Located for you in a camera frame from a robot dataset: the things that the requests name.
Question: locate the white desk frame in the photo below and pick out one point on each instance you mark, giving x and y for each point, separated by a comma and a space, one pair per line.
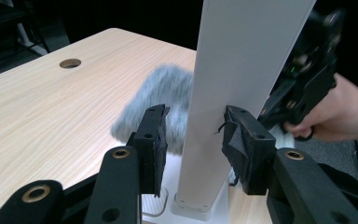
24, 35

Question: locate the white desk lamp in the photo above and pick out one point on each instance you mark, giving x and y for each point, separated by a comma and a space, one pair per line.
236, 62

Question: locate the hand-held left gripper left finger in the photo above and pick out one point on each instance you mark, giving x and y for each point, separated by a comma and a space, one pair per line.
152, 146

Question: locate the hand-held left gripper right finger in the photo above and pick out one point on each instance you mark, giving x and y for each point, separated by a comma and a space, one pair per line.
251, 155

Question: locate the light blue fluffy cloth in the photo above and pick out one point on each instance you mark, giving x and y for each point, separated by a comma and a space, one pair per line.
161, 93

